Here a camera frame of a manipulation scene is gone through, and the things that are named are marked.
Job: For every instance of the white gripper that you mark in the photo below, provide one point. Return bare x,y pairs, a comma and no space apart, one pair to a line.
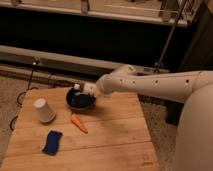
102,85

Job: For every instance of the white plastic bottle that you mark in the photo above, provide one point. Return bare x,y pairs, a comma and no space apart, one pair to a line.
87,88

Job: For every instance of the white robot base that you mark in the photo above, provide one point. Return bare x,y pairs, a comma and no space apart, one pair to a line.
194,142

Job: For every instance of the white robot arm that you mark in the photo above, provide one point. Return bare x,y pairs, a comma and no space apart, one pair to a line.
170,86

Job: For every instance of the dark ceramic bowl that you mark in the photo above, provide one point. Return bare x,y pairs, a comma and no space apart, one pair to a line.
78,100

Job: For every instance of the orange toy carrot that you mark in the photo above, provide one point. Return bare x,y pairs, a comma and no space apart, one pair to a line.
77,122

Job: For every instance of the white paper cup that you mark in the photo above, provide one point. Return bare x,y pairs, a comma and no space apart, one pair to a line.
44,111

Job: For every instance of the blue sponge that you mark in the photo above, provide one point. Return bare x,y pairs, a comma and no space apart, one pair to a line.
52,142

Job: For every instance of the metal pole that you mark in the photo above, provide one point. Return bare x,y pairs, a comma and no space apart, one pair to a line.
159,63

